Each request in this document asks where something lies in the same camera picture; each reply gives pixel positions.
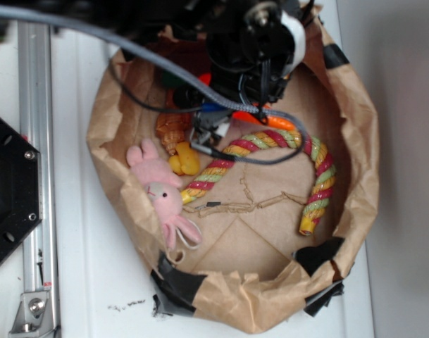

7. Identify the black hexagonal mount plate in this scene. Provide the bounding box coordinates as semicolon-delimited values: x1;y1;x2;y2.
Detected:
0;117;41;266

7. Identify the aluminium extrusion rail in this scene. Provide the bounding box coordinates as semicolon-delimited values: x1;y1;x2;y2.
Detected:
18;22;61;337

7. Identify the orange spiral seashell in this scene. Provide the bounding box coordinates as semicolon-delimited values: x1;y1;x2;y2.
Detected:
155;89;194;156

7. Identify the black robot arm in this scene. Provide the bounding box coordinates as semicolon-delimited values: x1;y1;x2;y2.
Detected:
37;1;312;108

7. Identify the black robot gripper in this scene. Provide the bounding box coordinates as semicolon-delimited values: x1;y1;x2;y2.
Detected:
191;0;306;142

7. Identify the yellow rubber duck toy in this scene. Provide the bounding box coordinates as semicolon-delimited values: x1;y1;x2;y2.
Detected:
168;142;200;176

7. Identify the metal corner bracket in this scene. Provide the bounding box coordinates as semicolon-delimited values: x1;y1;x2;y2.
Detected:
8;291;54;337

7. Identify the orange plastic toy carrot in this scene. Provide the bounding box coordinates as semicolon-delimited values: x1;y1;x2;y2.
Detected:
162;72;295;132

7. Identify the multicolour twisted rope toy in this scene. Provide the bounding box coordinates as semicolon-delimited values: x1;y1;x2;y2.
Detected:
181;130;336;236

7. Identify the pink plush bunny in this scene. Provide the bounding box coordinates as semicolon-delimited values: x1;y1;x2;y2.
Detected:
126;138;202;250

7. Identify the thin black cable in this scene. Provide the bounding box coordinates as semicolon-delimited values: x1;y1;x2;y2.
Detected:
107;58;204;114

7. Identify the grey braided cable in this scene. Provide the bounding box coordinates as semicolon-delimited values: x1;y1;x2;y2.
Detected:
0;3;309;166

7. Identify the white plastic tray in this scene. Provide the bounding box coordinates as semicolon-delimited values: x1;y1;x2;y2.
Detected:
51;30;375;337

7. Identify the brown paper bag bin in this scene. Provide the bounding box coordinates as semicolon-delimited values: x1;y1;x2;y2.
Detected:
87;6;379;333

